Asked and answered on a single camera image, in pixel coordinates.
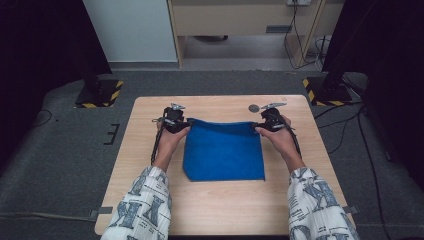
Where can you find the blue microfibre cloth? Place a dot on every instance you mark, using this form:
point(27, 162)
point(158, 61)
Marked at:
point(223, 153)

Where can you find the white panel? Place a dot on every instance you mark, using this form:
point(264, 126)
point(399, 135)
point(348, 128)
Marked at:
point(130, 30)

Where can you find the grey tape strip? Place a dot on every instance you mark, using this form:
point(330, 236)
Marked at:
point(101, 211)
point(352, 209)

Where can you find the black curtain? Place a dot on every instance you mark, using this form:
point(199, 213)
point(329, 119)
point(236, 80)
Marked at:
point(43, 50)
point(386, 50)

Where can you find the dark flat object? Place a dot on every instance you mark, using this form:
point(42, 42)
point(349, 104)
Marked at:
point(210, 38)

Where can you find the black tape floor mark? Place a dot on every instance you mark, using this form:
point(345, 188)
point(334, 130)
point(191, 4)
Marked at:
point(112, 133)

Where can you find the person's left hand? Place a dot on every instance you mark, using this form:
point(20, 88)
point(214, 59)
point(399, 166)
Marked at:
point(170, 143)

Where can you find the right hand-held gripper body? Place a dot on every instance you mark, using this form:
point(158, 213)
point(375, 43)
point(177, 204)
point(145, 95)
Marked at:
point(274, 120)

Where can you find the black stand base striped edge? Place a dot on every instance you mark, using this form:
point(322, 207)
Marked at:
point(328, 95)
point(100, 95)

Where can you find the light wooden desk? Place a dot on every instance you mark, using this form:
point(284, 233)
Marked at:
point(226, 18)

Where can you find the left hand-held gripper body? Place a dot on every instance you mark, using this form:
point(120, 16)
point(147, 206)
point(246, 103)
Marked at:
point(174, 120)

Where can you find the round grey table grommet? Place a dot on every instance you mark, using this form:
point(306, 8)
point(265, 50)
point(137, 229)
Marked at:
point(253, 108)

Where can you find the person's right hand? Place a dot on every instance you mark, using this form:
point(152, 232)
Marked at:
point(283, 141)

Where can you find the white power strip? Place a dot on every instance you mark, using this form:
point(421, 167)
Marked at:
point(299, 2)

